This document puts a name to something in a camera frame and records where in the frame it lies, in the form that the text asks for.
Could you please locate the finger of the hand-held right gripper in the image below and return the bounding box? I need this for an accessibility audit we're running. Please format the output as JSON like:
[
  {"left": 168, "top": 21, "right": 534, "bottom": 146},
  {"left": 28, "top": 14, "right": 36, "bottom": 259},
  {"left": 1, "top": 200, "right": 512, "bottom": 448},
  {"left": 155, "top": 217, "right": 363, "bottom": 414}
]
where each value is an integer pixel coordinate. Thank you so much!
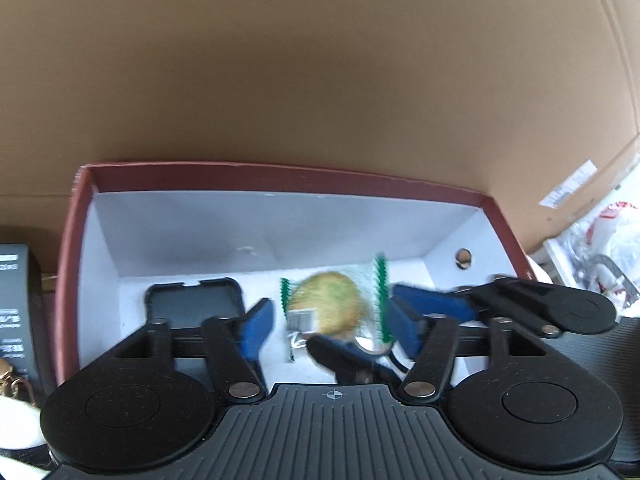
[
  {"left": 391, "top": 284, "right": 478, "bottom": 322},
  {"left": 306, "top": 334, "right": 403, "bottom": 387}
]

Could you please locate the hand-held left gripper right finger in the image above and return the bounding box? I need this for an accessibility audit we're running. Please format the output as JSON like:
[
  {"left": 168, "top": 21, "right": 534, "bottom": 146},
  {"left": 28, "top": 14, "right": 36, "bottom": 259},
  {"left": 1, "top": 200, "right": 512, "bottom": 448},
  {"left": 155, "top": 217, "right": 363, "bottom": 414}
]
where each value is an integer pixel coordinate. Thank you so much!
[{"left": 390, "top": 298, "right": 557, "bottom": 406}]

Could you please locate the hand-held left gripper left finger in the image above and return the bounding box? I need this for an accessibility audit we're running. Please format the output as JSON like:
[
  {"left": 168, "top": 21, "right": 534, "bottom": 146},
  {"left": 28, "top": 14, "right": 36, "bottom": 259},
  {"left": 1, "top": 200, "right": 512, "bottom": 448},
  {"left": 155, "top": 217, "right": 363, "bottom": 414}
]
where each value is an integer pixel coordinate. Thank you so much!
[{"left": 114, "top": 297, "right": 277, "bottom": 404}]

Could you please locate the round cookie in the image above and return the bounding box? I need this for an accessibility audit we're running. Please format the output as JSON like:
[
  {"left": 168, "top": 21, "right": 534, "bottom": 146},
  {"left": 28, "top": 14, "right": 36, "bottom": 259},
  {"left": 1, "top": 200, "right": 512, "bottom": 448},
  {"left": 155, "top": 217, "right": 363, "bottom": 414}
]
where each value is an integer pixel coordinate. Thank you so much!
[{"left": 280, "top": 253, "right": 393, "bottom": 363}]

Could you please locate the blue and black phone case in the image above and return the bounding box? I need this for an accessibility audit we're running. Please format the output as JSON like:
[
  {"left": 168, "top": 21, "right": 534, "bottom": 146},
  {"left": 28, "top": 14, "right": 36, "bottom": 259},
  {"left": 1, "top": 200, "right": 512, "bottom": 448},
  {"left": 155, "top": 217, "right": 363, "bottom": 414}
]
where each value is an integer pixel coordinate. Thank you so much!
[{"left": 144, "top": 277, "right": 246, "bottom": 333}]

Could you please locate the maroon cardboard box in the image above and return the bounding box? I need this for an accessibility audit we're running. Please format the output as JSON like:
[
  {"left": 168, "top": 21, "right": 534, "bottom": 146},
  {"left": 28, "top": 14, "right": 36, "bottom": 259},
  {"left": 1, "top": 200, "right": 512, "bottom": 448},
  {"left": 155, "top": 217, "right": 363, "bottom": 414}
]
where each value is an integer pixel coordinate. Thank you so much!
[{"left": 54, "top": 162, "right": 536, "bottom": 387}]

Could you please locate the clear plastic bag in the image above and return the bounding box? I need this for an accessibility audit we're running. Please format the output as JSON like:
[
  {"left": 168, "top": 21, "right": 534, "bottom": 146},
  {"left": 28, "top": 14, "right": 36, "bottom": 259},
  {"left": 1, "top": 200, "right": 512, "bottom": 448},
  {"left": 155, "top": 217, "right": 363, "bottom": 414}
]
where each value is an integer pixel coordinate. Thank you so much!
[{"left": 544, "top": 200, "right": 640, "bottom": 317}]

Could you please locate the white label sticker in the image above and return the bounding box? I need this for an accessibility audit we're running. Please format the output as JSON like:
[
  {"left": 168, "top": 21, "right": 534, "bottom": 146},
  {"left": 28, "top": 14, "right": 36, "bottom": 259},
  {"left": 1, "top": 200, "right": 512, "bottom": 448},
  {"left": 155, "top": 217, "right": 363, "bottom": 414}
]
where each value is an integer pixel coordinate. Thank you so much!
[{"left": 539, "top": 159, "right": 599, "bottom": 208}]

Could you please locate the black printed box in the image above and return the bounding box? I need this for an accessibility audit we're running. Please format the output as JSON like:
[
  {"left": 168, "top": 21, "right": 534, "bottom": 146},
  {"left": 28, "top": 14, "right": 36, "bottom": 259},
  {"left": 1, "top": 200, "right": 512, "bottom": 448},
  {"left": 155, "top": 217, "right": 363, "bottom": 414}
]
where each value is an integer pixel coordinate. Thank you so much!
[{"left": 0, "top": 243, "right": 57, "bottom": 394}]

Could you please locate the cardboard backdrop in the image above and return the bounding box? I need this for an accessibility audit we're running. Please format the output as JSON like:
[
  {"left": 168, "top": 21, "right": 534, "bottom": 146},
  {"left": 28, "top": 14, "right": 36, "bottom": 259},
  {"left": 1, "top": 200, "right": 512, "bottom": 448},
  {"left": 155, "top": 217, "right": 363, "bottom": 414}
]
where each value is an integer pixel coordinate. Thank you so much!
[{"left": 0, "top": 0, "right": 640, "bottom": 256}]

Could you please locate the gold chain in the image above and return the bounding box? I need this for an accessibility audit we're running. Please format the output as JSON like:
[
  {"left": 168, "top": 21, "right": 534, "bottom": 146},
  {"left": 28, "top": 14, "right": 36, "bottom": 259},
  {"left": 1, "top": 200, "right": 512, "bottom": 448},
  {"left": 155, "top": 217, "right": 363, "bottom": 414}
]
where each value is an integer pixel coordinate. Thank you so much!
[{"left": 0, "top": 357, "right": 36, "bottom": 406}]

